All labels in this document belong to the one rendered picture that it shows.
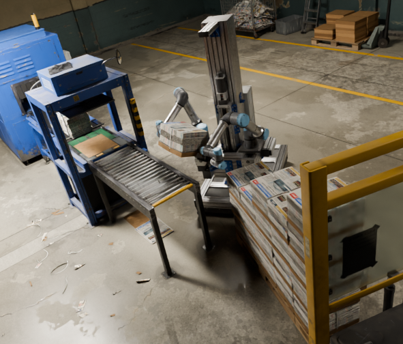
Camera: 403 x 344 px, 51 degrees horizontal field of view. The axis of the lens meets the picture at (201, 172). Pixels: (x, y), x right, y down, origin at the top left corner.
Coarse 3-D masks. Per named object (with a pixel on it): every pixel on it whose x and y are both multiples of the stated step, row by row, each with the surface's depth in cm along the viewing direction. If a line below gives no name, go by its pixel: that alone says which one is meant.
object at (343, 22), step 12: (336, 12) 915; (348, 12) 897; (360, 12) 881; (372, 12) 865; (324, 24) 927; (336, 24) 866; (348, 24) 843; (360, 24) 844; (372, 24) 865; (324, 36) 902; (336, 36) 878; (348, 36) 854; (360, 36) 854; (348, 48) 865; (360, 48) 853
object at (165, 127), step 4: (160, 124) 392; (164, 124) 388; (168, 124) 390; (172, 124) 392; (176, 124) 394; (180, 124) 396; (184, 124) 398; (188, 124) 401; (164, 128) 388; (168, 128) 383; (160, 132) 395; (164, 132) 389; (168, 132) 384; (160, 136) 396; (164, 136) 390; (168, 136) 385; (160, 140) 397; (164, 140) 391; (168, 140) 386; (164, 144) 392
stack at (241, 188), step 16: (240, 176) 376; (256, 176) 372; (240, 192) 363; (240, 208) 378; (256, 208) 334; (240, 224) 399; (240, 240) 416; (256, 240) 362; (272, 240) 320; (256, 256) 376; (272, 256) 332; (288, 256) 298; (272, 272) 346; (288, 272) 308; (272, 288) 365; (288, 288) 320
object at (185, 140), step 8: (192, 128) 390; (176, 136) 374; (184, 136) 368; (192, 136) 374; (200, 136) 380; (176, 144) 378; (184, 144) 370; (192, 144) 376; (200, 144) 382; (184, 152) 374
